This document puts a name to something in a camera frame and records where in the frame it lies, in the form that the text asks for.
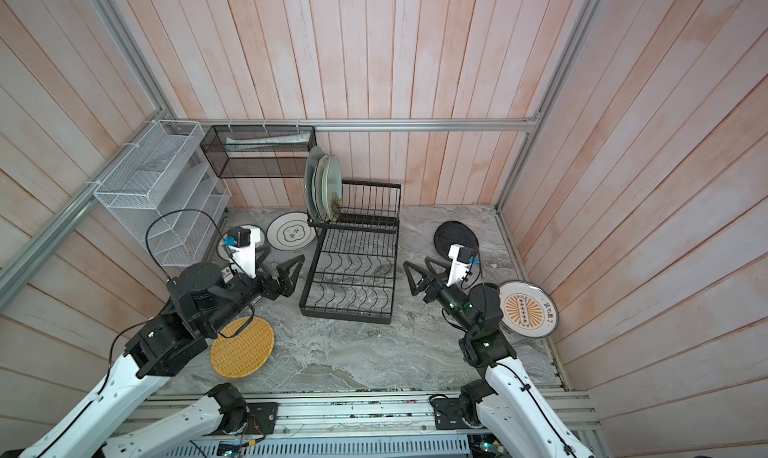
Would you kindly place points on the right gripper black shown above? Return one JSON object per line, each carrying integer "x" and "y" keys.
{"x": 437, "y": 291}

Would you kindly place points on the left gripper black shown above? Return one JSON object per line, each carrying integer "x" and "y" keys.
{"x": 286, "y": 285}

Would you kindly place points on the black round plate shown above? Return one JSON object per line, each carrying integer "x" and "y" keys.
{"x": 453, "y": 233}

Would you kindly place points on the black wire dish rack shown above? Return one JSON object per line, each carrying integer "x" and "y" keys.
{"x": 352, "y": 275}

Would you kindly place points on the cream floral plate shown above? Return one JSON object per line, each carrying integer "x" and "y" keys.
{"x": 319, "y": 188}

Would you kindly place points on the orange sunburst plate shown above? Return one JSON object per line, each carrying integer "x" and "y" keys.
{"x": 240, "y": 241}
{"x": 528, "y": 310}

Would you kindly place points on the light green flower plate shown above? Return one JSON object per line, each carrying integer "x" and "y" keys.
{"x": 333, "y": 189}

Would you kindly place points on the large teal green plate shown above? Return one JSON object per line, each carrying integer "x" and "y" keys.
{"x": 315, "y": 154}

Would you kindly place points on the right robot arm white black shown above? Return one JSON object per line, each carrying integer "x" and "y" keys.
{"x": 504, "y": 400}

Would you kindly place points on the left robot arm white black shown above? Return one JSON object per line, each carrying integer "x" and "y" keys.
{"x": 158, "y": 351}

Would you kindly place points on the white plate black outline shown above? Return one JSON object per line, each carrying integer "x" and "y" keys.
{"x": 290, "y": 232}

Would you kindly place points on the yellow woven round mat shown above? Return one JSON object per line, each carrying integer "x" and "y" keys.
{"x": 242, "y": 355}

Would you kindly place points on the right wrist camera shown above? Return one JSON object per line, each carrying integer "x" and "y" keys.
{"x": 463, "y": 258}

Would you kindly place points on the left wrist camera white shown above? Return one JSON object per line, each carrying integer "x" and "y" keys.
{"x": 247, "y": 266}

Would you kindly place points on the black mesh wall basket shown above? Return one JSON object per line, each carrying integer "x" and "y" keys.
{"x": 258, "y": 151}

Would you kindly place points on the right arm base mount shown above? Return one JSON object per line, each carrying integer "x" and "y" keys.
{"x": 460, "y": 412}

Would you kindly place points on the aluminium front rail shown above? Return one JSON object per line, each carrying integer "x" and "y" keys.
{"x": 357, "y": 414}

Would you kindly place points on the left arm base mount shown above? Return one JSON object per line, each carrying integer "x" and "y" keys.
{"x": 233, "y": 415}

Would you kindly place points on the white wire mesh shelf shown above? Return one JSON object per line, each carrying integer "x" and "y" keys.
{"x": 165, "y": 199}

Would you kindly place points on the horizontal aluminium wall rail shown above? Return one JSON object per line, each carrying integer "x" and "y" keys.
{"x": 379, "y": 125}

